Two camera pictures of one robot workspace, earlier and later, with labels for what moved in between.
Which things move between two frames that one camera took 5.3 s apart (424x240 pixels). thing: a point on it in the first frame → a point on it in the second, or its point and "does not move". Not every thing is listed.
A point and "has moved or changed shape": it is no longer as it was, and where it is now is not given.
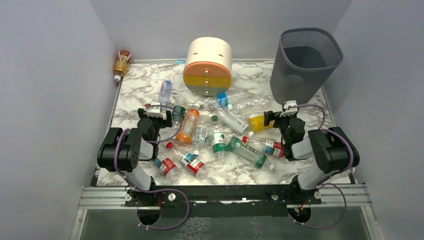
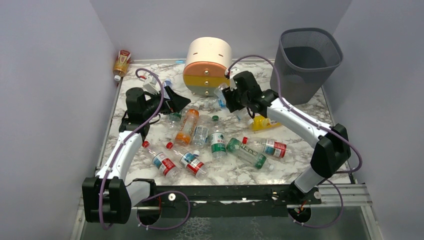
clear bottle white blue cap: (250, 103) has moved or changed shape
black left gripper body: (142, 114) → (166, 103)
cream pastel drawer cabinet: (208, 68) does not move
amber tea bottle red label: (121, 64) does not move
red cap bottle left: (167, 168) does not move
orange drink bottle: (184, 134) does not move
